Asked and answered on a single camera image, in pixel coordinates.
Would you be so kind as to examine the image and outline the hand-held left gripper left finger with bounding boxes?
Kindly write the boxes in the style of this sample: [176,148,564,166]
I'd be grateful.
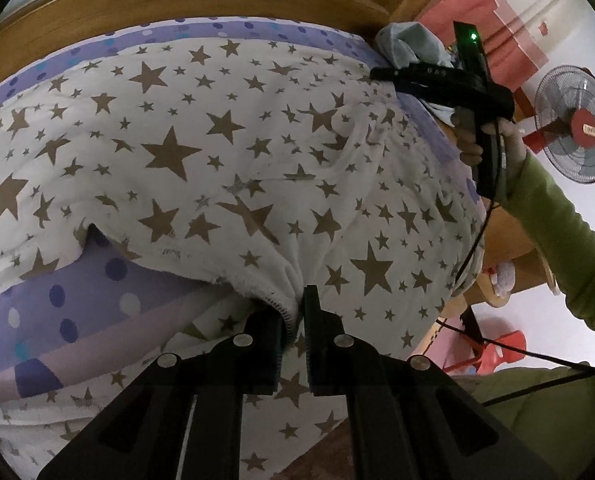
[36,307,284,480]

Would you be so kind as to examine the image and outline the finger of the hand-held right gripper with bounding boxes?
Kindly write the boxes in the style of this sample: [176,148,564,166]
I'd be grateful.
[370,65,428,93]

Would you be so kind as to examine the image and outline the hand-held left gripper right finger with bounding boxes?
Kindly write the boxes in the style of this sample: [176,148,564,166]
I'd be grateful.
[303,284,561,480]

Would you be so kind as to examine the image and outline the white star-print cloth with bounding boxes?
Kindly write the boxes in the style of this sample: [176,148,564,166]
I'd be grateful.
[0,37,485,480]

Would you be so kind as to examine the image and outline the person's right forearm green sleeve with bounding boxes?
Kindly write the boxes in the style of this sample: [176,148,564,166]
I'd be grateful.
[505,152,595,346]

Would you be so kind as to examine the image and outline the person's right hand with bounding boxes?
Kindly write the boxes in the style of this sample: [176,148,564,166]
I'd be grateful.
[451,110,528,190]

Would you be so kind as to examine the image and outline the light blue crumpled garment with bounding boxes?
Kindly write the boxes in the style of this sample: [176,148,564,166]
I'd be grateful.
[376,21,461,121]

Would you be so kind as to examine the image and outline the red standing fan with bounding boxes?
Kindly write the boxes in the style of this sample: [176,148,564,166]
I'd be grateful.
[522,64,595,183]

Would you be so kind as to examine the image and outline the red curtain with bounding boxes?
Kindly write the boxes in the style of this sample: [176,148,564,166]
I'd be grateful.
[417,0,553,86]

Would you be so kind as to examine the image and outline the wooden bedside table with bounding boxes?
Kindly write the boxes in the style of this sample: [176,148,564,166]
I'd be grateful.
[480,199,561,297]

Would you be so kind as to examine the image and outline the red plastic stool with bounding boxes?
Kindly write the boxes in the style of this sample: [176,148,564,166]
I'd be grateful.
[450,327,528,376]

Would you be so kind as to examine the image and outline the purple dotted bed sheet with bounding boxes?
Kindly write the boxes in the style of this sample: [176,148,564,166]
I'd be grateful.
[0,16,473,406]

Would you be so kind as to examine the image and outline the person's green clothing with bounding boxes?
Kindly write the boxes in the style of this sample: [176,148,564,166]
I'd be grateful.
[465,345,595,480]

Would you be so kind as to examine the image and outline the black cable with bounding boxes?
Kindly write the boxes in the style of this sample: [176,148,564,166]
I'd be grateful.
[435,120,595,408]

